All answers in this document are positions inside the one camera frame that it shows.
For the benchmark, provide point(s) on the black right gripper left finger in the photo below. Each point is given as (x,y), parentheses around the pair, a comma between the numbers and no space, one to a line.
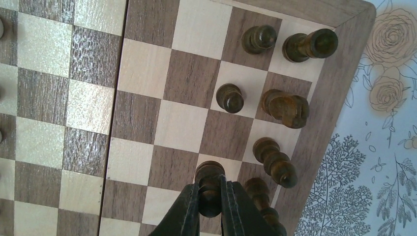
(182,219)

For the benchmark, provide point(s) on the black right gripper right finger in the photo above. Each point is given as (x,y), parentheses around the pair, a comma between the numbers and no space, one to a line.
(240,217)

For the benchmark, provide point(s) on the dark chess piece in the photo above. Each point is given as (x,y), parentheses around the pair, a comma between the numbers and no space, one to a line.
(292,110)
(276,163)
(319,44)
(258,191)

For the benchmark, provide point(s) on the dark pawn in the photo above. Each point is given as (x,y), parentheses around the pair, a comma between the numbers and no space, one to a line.
(229,98)
(207,177)
(259,39)

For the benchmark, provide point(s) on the floral table mat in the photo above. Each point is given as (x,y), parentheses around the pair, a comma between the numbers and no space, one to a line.
(367,182)

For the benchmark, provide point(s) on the wooden chessboard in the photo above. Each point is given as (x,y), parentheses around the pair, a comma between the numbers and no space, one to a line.
(108,106)

